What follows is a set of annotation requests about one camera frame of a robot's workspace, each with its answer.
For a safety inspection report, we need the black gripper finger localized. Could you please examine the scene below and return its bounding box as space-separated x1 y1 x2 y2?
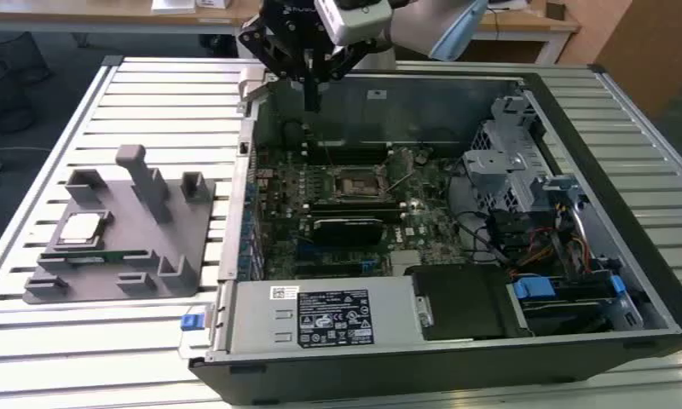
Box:
311 37 371 112
236 14 315 112

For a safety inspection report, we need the pale blue teach pendant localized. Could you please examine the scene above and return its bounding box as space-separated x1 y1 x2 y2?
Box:
428 0 491 61

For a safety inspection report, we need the grey disk bay frame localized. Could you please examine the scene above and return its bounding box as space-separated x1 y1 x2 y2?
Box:
524 172 630 285

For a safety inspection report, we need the beige case latch bracket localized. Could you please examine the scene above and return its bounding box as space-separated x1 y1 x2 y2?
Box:
236 66 269 115

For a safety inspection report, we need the hard disk in blue carrier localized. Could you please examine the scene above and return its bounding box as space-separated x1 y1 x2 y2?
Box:
508 274 615 337

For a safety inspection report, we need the yellow wire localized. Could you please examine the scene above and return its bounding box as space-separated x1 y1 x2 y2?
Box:
516 245 555 263

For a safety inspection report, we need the metal drive cage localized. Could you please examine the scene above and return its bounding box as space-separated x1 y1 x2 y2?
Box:
459 94 550 214

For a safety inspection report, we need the grey parts rack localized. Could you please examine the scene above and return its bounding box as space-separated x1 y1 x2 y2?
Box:
21 143 218 306

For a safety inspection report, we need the black round cable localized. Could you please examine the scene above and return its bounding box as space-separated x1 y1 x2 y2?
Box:
452 207 512 268

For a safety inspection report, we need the silver CPU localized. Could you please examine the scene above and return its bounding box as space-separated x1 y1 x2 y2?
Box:
55 211 106 247

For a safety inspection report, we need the brown wooden cabinet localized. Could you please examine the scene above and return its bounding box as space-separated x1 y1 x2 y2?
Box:
555 0 682 123

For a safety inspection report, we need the silver chipset heatsink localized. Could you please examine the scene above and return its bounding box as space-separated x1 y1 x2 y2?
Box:
389 250 421 276

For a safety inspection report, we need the wooden desk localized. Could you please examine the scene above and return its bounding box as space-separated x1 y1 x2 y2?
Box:
0 0 582 65

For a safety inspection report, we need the black mesh waste bin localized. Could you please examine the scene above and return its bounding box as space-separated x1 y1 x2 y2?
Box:
0 32 53 86
0 57 41 136

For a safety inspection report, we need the black PC case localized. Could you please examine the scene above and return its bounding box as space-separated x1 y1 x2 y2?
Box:
178 63 682 406

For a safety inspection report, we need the orange wire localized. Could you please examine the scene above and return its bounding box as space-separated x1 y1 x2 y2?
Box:
567 236 596 274

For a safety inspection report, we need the black expansion slot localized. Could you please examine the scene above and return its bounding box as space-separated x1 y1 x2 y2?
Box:
292 262 360 277

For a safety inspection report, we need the green RAM stick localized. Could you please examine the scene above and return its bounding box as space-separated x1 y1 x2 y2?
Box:
37 250 149 264

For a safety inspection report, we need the black plastic shroud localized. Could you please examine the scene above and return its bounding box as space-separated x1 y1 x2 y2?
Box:
401 263 534 342

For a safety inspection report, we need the black graphics card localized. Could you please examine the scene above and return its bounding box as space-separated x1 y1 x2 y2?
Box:
311 217 385 249

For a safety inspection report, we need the grey power supply unit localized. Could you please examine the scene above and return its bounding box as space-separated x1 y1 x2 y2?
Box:
206 275 436 355

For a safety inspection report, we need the green motherboard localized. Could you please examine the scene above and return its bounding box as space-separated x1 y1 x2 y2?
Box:
248 142 476 283

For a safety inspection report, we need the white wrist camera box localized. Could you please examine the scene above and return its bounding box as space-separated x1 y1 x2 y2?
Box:
315 0 395 47

